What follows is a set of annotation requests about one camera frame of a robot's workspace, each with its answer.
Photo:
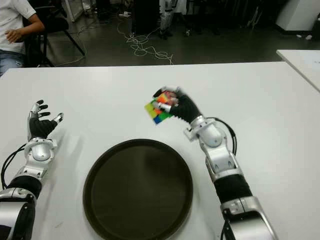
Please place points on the seated person white shirt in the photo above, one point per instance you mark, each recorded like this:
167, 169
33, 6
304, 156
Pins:
12, 20

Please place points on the black chair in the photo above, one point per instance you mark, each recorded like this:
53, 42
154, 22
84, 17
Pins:
57, 23

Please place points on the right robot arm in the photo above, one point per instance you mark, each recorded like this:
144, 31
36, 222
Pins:
215, 137

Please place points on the white framed glass cabinet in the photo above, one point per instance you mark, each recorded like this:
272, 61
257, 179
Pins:
75, 10

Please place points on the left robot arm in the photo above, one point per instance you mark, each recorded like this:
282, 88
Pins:
40, 152

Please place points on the white power strip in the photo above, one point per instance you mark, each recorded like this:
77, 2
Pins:
125, 14

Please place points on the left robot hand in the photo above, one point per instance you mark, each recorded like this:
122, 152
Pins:
37, 127

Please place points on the multicoloured Rubik's cube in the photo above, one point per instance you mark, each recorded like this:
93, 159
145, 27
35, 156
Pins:
152, 110

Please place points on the silver folding rack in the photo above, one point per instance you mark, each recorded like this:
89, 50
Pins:
254, 17

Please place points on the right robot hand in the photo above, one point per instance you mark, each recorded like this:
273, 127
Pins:
187, 107

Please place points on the dark round plate tray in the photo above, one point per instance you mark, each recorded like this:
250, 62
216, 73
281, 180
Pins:
137, 187

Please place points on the white side table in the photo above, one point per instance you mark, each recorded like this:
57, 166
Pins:
302, 62

